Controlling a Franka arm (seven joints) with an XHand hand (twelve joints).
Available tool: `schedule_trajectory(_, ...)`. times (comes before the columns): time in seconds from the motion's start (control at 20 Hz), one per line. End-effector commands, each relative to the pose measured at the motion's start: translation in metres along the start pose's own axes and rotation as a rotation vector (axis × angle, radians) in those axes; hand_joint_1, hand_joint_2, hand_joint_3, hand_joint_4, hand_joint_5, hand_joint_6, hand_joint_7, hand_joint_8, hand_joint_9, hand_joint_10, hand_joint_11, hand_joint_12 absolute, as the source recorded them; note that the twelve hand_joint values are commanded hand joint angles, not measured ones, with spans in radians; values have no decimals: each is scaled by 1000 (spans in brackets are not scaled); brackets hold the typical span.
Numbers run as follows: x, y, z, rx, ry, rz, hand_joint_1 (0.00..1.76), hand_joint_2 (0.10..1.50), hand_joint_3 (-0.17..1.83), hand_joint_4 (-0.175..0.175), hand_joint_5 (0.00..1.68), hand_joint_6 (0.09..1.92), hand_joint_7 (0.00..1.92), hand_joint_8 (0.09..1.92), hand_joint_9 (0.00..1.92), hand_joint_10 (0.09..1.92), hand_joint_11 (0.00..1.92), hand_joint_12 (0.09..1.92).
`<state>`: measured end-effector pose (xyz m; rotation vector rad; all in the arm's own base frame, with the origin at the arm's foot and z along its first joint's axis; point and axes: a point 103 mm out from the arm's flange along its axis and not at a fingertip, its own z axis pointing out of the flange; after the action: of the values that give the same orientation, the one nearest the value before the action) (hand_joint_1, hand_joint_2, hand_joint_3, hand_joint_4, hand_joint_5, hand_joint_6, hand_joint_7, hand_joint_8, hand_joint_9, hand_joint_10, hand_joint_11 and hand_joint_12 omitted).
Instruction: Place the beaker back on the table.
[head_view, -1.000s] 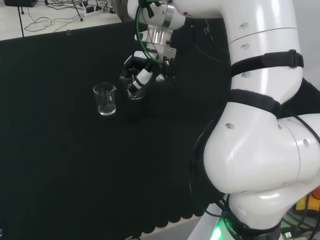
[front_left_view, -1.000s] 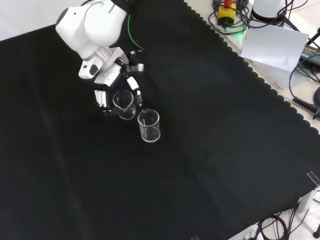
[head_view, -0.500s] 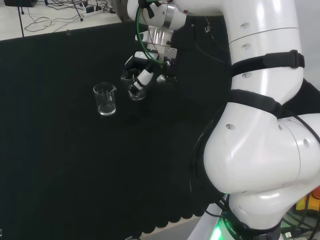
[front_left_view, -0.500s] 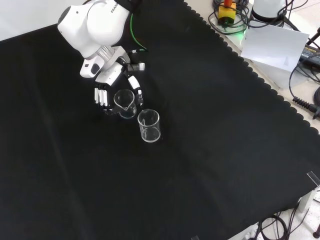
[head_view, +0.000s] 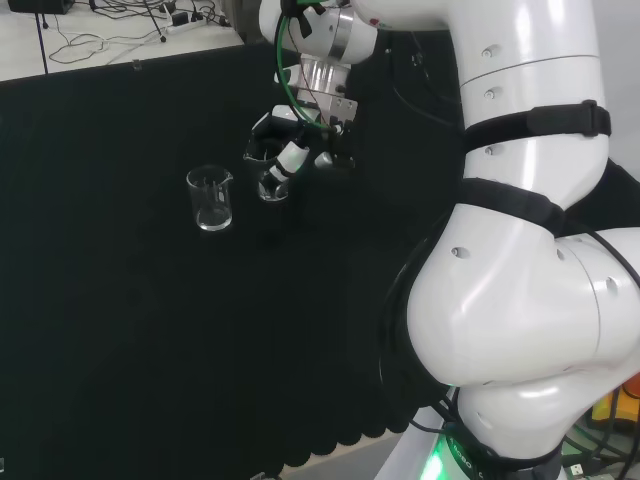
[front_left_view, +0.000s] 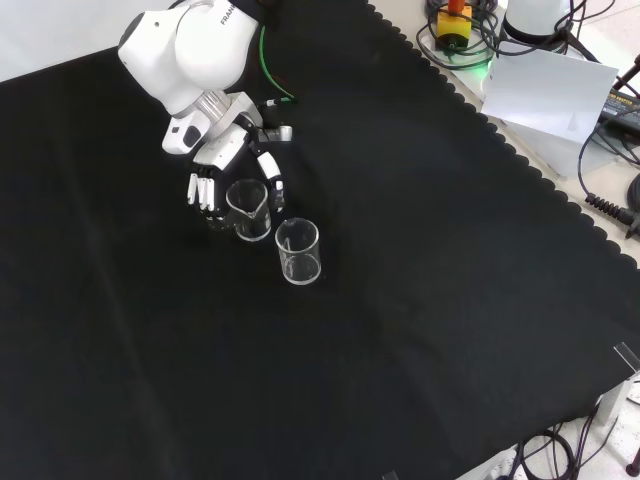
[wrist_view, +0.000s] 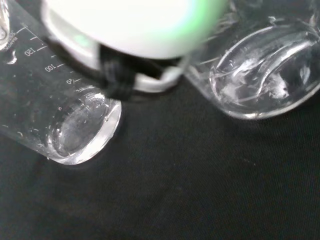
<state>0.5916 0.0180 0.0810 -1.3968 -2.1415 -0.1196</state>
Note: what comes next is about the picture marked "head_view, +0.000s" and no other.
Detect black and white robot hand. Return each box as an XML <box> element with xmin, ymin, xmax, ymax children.
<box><xmin>245</xmin><ymin>97</ymin><xmax>359</xmax><ymax>195</ymax></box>

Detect small clear glass beaker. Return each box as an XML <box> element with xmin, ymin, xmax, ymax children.
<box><xmin>242</xmin><ymin>139</ymin><xmax>292</xmax><ymax>204</ymax></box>

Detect clear glass beaker with spout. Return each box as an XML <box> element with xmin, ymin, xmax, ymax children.
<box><xmin>185</xmin><ymin>166</ymin><xmax>235</xmax><ymax>233</ymax></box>

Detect white power strip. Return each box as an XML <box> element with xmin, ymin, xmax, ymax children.
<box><xmin>167</xmin><ymin>6</ymin><xmax>236</xmax><ymax>35</ymax></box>

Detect black tripod leg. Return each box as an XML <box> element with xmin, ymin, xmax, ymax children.
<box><xmin>142</xmin><ymin>0</ymin><xmax>169</xmax><ymax>44</ymax></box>

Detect black table cloth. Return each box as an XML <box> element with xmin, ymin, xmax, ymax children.
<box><xmin>0</xmin><ymin>37</ymin><xmax>640</xmax><ymax>480</ymax></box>

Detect thin black pole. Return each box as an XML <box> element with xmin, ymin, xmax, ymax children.
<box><xmin>33</xmin><ymin>0</ymin><xmax>50</xmax><ymax>76</ymax></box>

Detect black box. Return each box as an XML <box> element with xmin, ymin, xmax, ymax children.
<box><xmin>7</xmin><ymin>0</ymin><xmax>76</xmax><ymax>15</ymax></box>

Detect yellow stop button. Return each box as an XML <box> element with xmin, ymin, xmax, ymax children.
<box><xmin>589</xmin><ymin>369</ymin><xmax>640</xmax><ymax>429</ymax></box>

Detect green cable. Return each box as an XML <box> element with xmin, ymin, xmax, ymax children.
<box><xmin>274</xmin><ymin>0</ymin><xmax>341</xmax><ymax>134</ymax></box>

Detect white floor cable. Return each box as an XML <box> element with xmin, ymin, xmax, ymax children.
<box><xmin>47</xmin><ymin>13</ymin><xmax>171</xmax><ymax>66</ymax></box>

